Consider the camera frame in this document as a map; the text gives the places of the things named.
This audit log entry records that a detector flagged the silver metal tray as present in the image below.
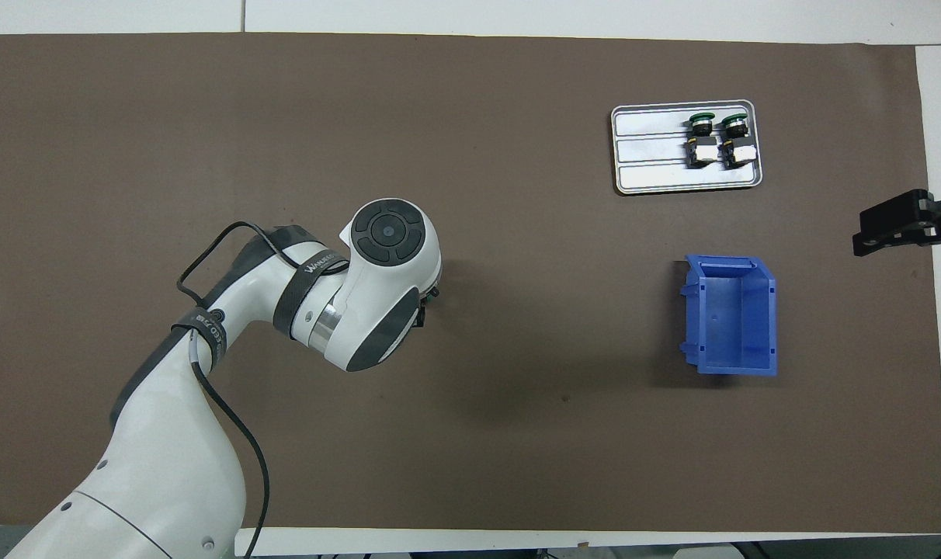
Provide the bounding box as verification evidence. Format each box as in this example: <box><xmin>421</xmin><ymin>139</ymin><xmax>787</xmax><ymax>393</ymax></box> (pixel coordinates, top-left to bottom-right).
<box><xmin>610</xmin><ymin>99</ymin><xmax>764</xmax><ymax>195</ymax></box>

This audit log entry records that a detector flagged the blue plastic bin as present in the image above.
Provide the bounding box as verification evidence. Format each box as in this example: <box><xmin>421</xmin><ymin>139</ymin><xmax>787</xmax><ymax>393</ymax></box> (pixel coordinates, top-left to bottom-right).
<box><xmin>679</xmin><ymin>254</ymin><xmax>779</xmax><ymax>377</ymax></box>

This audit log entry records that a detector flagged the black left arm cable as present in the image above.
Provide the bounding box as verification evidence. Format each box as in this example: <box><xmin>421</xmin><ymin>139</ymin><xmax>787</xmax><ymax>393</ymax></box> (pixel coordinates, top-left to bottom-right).
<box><xmin>177</xmin><ymin>221</ymin><xmax>347</xmax><ymax>559</ymax></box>

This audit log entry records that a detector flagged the brown table mat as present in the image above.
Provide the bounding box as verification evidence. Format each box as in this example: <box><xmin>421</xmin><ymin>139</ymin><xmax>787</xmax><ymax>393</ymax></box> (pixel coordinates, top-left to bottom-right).
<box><xmin>0</xmin><ymin>33</ymin><xmax>941</xmax><ymax>535</ymax></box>

